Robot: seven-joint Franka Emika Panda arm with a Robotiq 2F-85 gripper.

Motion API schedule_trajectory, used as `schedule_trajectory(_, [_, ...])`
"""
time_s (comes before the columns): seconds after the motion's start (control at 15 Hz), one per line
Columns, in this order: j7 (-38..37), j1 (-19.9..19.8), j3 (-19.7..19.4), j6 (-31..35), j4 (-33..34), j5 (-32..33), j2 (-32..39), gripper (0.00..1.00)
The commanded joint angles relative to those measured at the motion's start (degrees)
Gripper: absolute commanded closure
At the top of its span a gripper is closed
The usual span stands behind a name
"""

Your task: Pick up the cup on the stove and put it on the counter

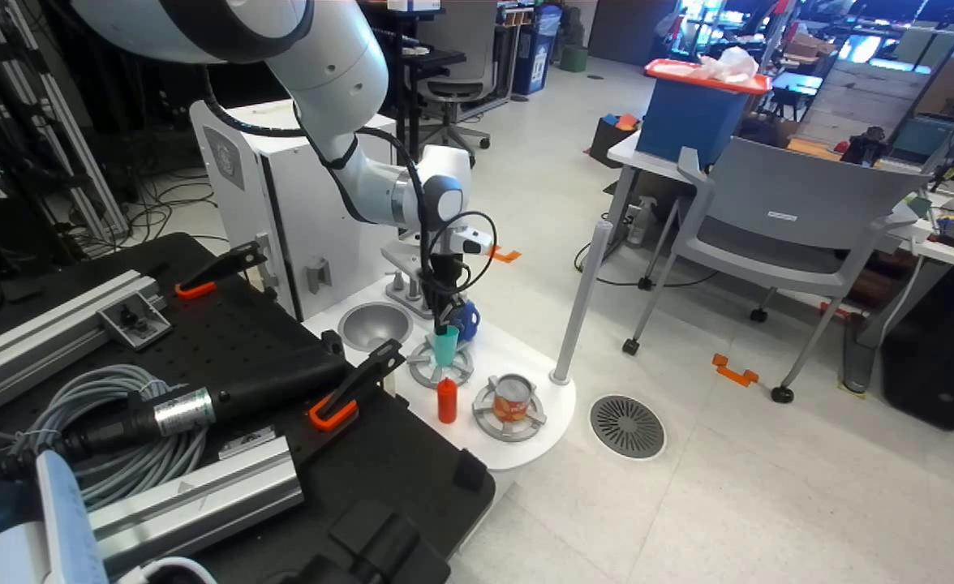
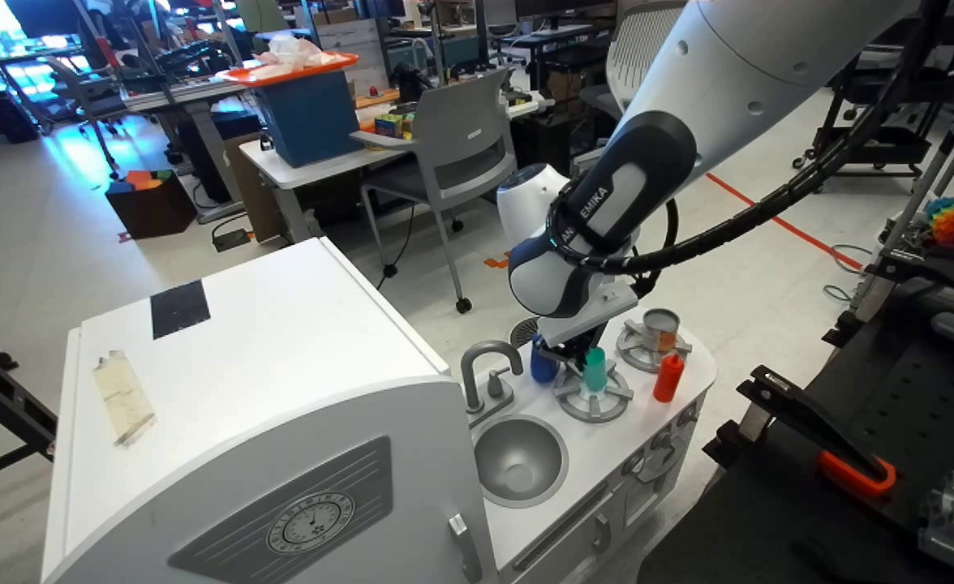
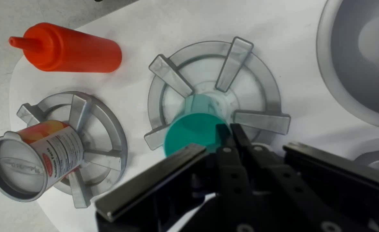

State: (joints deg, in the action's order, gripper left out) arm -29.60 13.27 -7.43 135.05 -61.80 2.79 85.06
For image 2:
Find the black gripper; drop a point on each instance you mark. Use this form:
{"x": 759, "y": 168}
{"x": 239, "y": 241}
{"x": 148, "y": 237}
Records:
{"x": 575, "y": 345}

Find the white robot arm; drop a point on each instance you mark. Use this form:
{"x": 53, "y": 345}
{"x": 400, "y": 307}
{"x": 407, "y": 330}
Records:
{"x": 715, "y": 75}

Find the grey toy stove burner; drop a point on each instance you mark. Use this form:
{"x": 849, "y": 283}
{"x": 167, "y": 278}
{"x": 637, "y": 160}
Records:
{"x": 594, "y": 405}
{"x": 635, "y": 350}

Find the blue toy bottle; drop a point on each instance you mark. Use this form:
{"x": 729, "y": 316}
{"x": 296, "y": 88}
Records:
{"x": 544, "y": 364}

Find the silver orange toy pot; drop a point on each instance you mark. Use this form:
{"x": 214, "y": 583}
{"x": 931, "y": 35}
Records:
{"x": 659, "y": 330}

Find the orange toy bottle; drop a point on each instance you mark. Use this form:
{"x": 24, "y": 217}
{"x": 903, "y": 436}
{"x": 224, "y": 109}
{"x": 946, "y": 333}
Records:
{"x": 668, "y": 378}

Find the grey toy faucet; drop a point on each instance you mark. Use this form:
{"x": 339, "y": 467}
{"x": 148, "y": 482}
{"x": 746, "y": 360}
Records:
{"x": 481, "y": 374}

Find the red floor tape line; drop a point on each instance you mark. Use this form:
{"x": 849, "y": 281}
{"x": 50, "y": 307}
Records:
{"x": 781, "y": 222}

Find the black perforated workbench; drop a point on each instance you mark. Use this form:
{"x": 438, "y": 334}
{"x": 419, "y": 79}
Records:
{"x": 781, "y": 529}

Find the grey chair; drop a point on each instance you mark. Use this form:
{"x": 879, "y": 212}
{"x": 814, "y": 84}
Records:
{"x": 463, "y": 141}

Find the white toy kitchen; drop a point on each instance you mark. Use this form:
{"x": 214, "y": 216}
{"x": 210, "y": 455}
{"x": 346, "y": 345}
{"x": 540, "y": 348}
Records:
{"x": 283, "y": 431}

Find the white table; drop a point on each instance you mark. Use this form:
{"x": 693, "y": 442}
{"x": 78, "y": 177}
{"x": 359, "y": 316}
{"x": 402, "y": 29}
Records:
{"x": 302, "y": 168}

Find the blue bin orange lid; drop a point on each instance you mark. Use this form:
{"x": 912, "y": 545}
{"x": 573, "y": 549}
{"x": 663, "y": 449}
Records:
{"x": 302, "y": 113}

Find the black square sticker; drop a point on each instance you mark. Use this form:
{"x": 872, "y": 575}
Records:
{"x": 180, "y": 308}

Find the paper label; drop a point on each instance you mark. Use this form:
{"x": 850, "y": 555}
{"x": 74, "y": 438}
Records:
{"x": 123, "y": 394}

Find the black box orange contents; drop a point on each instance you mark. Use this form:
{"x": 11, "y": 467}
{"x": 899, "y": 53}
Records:
{"x": 149, "y": 199}

